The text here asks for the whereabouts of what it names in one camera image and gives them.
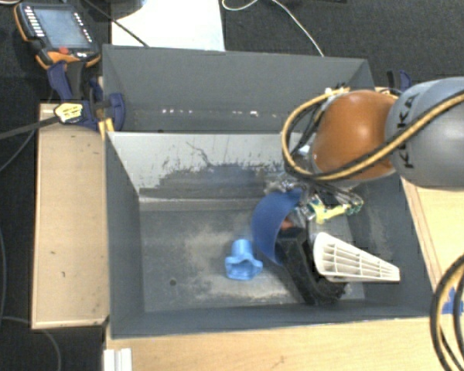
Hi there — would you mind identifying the light blue plastic toy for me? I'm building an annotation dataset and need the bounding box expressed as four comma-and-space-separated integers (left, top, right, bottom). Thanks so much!
224, 238, 264, 281

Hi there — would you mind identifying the grey metal bin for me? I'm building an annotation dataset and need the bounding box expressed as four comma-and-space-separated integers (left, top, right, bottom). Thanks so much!
101, 43, 436, 339

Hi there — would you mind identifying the dark blue curved plastic piece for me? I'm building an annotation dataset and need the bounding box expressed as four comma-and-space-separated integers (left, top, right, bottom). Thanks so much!
251, 189, 303, 267

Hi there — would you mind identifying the black rectangular block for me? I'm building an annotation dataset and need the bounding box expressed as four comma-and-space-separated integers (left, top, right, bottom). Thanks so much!
275, 225, 347, 307

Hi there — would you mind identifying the white ribbed plastic grille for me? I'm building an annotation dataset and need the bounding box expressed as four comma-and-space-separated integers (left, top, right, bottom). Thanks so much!
312, 231, 401, 284

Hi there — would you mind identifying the pale wood flat board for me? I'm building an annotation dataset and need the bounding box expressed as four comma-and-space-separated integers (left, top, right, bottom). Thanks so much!
30, 104, 111, 330

